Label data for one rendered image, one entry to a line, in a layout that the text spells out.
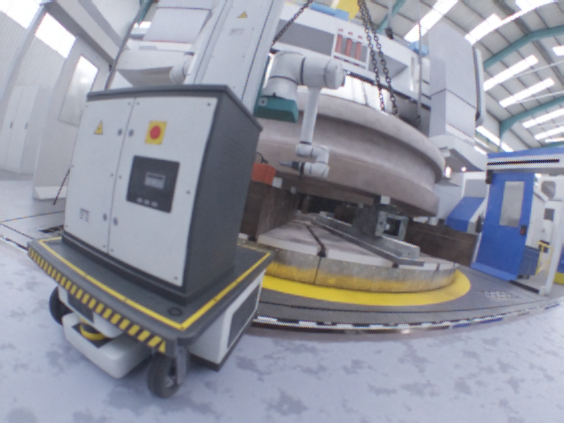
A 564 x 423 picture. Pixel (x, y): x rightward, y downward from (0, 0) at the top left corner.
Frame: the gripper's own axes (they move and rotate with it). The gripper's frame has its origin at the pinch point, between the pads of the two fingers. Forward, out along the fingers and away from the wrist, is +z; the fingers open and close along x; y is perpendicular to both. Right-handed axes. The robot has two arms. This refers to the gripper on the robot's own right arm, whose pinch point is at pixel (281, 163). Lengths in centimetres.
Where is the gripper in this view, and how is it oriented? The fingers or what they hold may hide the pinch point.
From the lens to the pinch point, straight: 178.2
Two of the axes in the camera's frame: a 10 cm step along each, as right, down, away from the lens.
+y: 2.1, -9.8, -0.6
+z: -9.6, -2.1, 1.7
